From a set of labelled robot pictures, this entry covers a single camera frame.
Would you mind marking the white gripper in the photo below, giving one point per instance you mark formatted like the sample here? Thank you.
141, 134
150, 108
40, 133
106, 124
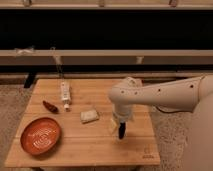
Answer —
122, 116

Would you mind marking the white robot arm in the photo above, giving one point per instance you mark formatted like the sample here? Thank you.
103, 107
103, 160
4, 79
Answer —
192, 95

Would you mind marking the white wrapped snack packet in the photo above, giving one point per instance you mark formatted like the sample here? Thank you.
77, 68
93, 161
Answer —
89, 116

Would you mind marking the white tube with cap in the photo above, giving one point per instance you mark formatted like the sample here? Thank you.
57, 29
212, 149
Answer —
65, 95

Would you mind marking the orange ridged bowl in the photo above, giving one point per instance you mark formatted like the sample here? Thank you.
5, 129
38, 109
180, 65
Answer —
40, 136

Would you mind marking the black table leg bracket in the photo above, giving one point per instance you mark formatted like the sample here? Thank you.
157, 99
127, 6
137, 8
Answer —
30, 79

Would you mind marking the grey horizontal rail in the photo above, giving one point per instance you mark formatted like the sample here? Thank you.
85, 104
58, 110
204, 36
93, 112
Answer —
33, 57

